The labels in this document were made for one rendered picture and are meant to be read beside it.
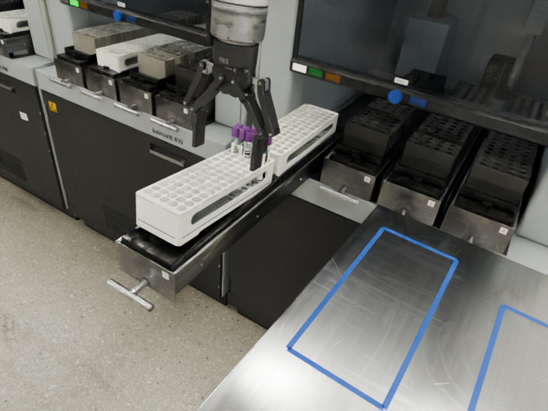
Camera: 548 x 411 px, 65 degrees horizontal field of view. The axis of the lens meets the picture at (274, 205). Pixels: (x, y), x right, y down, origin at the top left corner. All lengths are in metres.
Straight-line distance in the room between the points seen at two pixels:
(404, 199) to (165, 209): 0.56
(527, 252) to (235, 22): 0.77
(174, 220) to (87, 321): 1.09
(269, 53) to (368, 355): 0.79
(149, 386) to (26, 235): 0.97
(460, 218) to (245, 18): 0.61
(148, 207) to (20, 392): 1.02
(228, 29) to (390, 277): 0.47
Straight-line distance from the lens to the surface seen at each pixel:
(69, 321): 1.78
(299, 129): 1.06
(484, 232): 1.03
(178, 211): 0.71
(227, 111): 1.30
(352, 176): 1.05
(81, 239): 2.10
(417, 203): 1.03
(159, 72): 1.42
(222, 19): 0.73
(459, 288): 0.79
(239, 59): 0.74
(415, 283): 0.76
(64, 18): 1.74
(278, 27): 1.14
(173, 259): 0.73
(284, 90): 1.17
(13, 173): 2.36
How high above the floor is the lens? 1.32
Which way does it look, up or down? 36 degrees down
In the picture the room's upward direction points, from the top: 6 degrees clockwise
